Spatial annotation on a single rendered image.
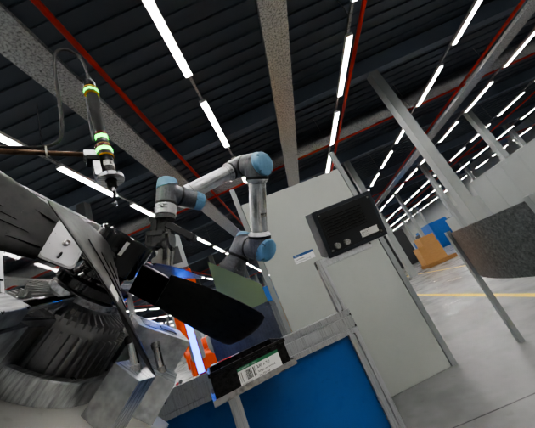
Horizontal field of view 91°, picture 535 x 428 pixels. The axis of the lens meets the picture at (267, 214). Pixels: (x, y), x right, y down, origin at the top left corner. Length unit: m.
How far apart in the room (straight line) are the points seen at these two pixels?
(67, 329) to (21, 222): 0.20
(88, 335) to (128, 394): 0.13
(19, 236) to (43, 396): 0.26
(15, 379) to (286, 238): 2.21
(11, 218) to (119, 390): 0.34
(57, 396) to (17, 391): 0.05
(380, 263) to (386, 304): 0.36
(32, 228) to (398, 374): 2.57
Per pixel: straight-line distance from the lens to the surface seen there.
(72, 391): 0.62
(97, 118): 1.01
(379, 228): 1.12
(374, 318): 2.62
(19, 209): 0.63
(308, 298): 2.48
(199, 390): 1.06
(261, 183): 1.27
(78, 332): 0.61
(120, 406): 0.59
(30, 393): 0.60
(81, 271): 0.65
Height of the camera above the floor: 0.96
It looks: 19 degrees up
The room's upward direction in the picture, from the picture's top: 24 degrees counter-clockwise
